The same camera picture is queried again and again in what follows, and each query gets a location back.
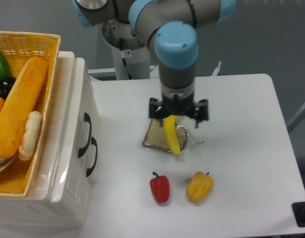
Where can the yellow wicker basket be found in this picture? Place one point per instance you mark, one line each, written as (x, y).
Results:
(18, 48)

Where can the white frame at right edge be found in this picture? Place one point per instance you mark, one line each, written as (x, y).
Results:
(296, 119)

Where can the black toy fruit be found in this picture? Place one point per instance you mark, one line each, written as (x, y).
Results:
(6, 85)

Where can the red toy bell pepper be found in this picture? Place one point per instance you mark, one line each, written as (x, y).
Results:
(160, 188)

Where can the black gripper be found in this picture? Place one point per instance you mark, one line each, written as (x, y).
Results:
(175, 105)

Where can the yellow toy banana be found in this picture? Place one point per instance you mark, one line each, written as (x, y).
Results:
(170, 135)

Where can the white top drawer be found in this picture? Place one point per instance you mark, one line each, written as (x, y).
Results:
(82, 121)

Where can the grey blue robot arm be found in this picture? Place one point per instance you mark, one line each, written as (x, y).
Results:
(168, 29)

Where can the wrapped bread slice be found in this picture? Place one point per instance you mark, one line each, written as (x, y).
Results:
(155, 138)

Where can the orange baguette loaf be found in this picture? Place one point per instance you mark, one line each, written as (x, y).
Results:
(19, 103)

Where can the yellow toy bell pepper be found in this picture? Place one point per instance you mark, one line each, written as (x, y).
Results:
(199, 187)

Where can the white drawer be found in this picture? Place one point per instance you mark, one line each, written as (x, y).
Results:
(82, 121)
(88, 156)

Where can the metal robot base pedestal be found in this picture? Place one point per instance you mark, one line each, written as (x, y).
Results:
(131, 57)

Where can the small white braided bread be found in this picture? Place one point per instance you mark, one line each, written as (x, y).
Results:
(29, 139)

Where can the black device at table edge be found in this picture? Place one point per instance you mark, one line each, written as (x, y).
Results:
(299, 213)

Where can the white drawer cabinet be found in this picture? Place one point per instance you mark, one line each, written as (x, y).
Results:
(37, 208)

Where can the lower white drawer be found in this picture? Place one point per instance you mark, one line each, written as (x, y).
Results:
(88, 156)

